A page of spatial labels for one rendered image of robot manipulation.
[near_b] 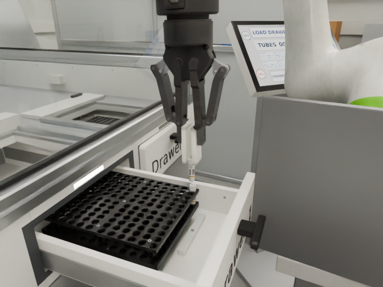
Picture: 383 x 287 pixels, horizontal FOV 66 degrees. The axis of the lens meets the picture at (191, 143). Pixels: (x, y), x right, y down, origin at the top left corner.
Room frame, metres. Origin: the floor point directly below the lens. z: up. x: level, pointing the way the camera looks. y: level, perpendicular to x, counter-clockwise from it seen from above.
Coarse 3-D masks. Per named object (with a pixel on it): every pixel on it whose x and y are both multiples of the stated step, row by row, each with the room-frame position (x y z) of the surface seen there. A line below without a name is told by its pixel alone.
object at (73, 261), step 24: (120, 168) 0.58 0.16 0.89; (216, 192) 0.50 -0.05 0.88; (192, 216) 0.49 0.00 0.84; (216, 216) 0.49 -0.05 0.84; (48, 240) 0.35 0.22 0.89; (48, 264) 0.35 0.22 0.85; (72, 264) 0.33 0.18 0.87; (96, 264) 0.32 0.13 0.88; (120, 264) 0.30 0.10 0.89; (168, 264) 0.36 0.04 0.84; (192, 264) 0.36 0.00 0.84
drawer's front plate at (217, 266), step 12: (252, 180) 0.47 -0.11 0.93; (240, 192) 0.43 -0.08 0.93; (252, 192) 0.48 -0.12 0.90; (240, 204) 0.39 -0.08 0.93; (228, 216) 0.36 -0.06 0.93; (240, 216) 0.37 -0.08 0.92; (228, 228) 0.34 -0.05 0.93; (216, 240) 0.31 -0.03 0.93; (228, 240) 0.31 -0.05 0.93; (240, 240) 0.39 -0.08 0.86; (216, 252) 0.29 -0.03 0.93; (228, 252) 0.31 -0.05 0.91; (240, 252) 0.40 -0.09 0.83; (216, 264) 0.27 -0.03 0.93; (228, 264) 0.31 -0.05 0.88; (204, 276) 0.25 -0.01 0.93; (216, 276) 0.26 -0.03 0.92; (228, 276) 0.32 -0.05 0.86
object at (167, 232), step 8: (192, 192) 0.47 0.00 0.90; (184, 200) 0.45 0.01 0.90; (192, 200) 0.45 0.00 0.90; (176, 208) 0.42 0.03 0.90; (184, 208) 0.42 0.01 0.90; (168, 216) 0.40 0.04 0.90; (176, 216) 0.40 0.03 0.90; (176, 224) 0.39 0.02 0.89; (160, 232) 0.37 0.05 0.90; (168, 232) 0.36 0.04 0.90; (152, 240) 0.34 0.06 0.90
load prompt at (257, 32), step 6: (252, 30) 1.24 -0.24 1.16; (258, 30) 1.25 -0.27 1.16; (264, 30) 1.26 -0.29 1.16; (270, 30) 1.27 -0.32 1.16; (276, 30) 1.29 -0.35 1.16; (282, 30) 1.30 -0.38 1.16; (252, 36) 1.22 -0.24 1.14; (258, 36) 1.23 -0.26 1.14; (264, 36) 1.24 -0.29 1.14; (270, 36) 1.25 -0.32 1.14; (276, 36) 1.26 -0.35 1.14; (282, 36) 1.28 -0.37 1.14
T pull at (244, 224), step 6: (258, 216) 0.39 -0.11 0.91; (264, 216) 0.39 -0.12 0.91; (240, 222) 0.37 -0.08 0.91; (246, 222) 0.37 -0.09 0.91; (252, 222) 0.37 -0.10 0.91; (258, 222) 0.37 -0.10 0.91; (264, 222) 0.38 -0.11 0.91; (240, 228) 0.36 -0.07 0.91; (246, 228) 0.36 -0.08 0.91; (252, 228) 0.36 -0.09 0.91; (258, 228) 0.36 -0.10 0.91; (240, 234) 0.35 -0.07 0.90; (246, 234) 0.35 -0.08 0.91; (252, 234) 0.35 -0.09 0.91; (258, 234) 0.34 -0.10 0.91; (252, 240) 0.33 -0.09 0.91; (258, 240) 0.33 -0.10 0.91; (252, 246) 0.32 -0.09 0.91; (258, 246) 0.32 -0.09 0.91
